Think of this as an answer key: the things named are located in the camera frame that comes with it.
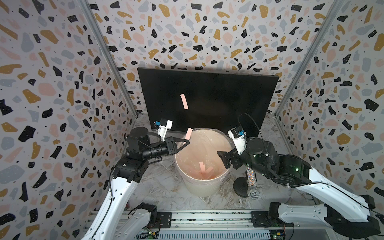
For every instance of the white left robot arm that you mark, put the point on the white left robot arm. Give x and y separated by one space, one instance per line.
144 148

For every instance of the left aluminium corner post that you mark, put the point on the left aluminium corner post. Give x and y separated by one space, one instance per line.
89 16

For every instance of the pink sticky note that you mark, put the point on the pink sticky note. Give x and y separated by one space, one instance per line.
184 101
189 133

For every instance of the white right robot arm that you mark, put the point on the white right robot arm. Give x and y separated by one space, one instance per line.
346 213

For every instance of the right aluminium corner post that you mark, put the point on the right aluminium corner post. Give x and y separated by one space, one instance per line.
331 15

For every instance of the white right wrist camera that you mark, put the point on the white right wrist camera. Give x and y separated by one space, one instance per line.
238 136

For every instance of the white lined waste bin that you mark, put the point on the white lined waste bin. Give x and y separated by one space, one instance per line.
203 147

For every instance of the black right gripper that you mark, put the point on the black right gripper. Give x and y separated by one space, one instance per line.
235 156

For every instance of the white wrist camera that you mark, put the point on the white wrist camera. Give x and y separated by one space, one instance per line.
163 126
238 136

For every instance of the black monitor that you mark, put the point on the black monitor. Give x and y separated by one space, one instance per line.
220 101

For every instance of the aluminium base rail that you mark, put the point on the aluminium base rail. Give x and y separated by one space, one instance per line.
232 225

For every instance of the black microphone stand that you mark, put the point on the black microphone stand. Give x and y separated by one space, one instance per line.
242 189

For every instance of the aluminium corner post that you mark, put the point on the aluminium corner post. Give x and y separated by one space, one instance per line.
331 15
89 16

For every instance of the multicolour glitter microphone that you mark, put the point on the multicolour glitter microphone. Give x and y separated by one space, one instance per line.
252 184

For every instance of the pink notes in bin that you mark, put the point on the pink notes in bin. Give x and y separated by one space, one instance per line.
205 173

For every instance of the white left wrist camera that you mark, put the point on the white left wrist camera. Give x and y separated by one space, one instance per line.
163 126

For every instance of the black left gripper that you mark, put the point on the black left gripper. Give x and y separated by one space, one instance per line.
171 145

